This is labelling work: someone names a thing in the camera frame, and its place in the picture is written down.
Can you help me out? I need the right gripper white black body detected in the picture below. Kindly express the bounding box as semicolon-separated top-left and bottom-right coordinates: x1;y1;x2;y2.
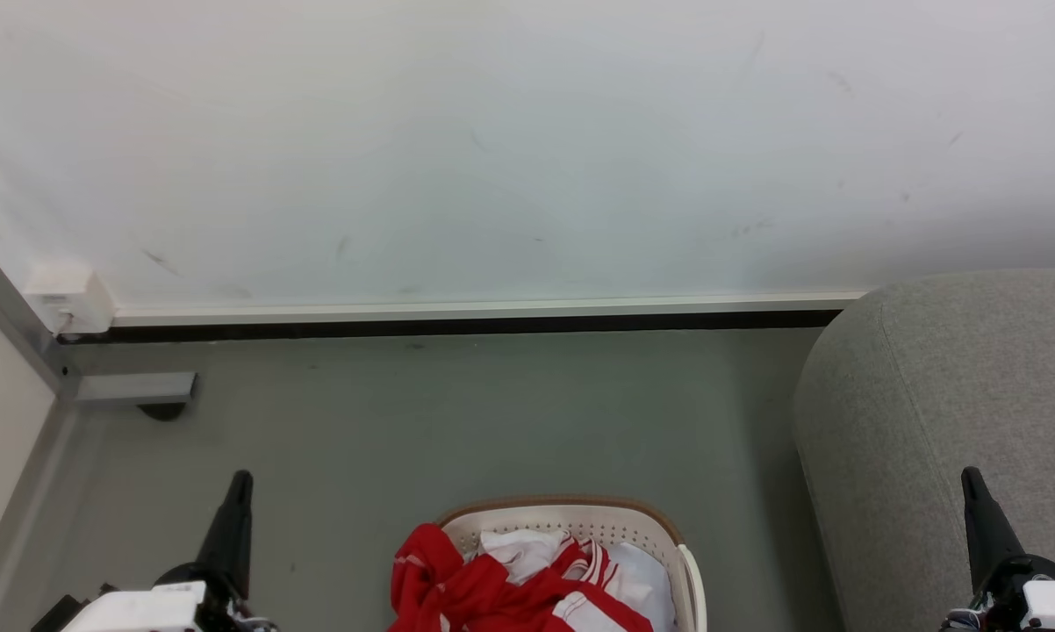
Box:
940;555;1055;632

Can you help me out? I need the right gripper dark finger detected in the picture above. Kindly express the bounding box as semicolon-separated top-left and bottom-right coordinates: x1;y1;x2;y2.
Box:
961;467;1025;594

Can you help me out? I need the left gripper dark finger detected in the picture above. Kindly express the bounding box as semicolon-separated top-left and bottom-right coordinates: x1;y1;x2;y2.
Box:
196;470;255;600

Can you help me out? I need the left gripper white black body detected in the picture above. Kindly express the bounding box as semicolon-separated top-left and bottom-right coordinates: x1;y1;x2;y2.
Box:
61;566;276;632

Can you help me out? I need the red white-striped garment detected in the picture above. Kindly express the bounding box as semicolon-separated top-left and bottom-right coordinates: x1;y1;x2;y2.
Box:
390;524;656;632

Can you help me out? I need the grey fabric sofa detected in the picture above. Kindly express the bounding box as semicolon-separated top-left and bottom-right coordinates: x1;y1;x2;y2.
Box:
793;268;1055;632

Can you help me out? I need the white baseboard strip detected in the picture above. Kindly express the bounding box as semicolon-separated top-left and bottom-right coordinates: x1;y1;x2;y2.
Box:
113;292;871;327

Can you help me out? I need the cream laundry basket brown rim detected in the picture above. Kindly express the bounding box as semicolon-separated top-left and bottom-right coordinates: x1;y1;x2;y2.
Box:
437;496;708;632

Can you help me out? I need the white wall junction box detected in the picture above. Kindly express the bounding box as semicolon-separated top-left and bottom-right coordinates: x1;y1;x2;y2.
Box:
25;263;116;336

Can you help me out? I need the grey metal frame post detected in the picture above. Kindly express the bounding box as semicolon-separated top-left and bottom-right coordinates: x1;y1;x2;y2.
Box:
0;226;81;403

